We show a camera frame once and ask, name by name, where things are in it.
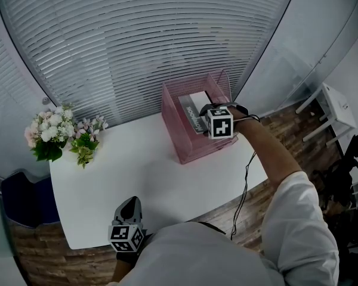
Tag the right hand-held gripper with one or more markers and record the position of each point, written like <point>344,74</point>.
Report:
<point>222,125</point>

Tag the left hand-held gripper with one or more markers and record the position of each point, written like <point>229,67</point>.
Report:
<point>125,237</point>

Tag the white booklet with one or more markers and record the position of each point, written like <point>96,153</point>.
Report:
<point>194,112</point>

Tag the pink transparent drawer organizer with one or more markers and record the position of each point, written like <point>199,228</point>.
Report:
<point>179,136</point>

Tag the person's left forearm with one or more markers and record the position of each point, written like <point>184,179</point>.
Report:
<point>122,273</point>

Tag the person's right forearm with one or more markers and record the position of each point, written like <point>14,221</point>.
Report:
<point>265,150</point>

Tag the pink flower bouquet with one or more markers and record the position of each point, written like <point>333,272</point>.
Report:
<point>85,143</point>

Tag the person's white shirt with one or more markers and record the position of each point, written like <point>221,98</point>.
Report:
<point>211,255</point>

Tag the dark blue chair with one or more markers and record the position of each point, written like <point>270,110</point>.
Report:
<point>27,201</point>

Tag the white flower bouquet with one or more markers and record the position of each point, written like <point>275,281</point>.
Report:
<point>52,130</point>

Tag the small white table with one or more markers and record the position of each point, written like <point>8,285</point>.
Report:
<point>337,106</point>

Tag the black office chair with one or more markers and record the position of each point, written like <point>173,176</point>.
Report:
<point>343,165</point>

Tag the grey window blinds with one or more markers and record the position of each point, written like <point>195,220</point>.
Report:
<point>122,40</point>

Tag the small round wall knob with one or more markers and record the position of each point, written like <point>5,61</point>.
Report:
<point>44,100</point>

